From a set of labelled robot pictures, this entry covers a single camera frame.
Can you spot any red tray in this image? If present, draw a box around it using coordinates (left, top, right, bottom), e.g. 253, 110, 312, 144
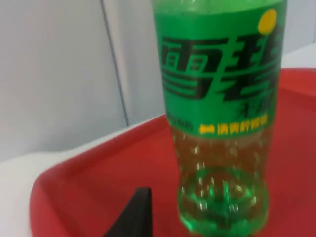
29, 67, 316, 237

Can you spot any green plastic bottle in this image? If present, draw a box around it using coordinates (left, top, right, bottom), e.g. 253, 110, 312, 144
151, 0, 290, 237

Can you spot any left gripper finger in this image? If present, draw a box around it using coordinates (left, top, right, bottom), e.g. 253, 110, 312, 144
104, 186, 153, 237

